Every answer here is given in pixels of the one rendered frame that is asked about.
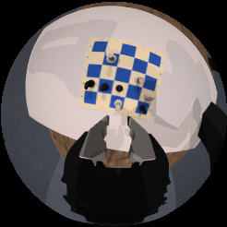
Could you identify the blue and cream chessboard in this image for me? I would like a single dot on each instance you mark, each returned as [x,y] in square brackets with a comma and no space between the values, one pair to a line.
[132,59]

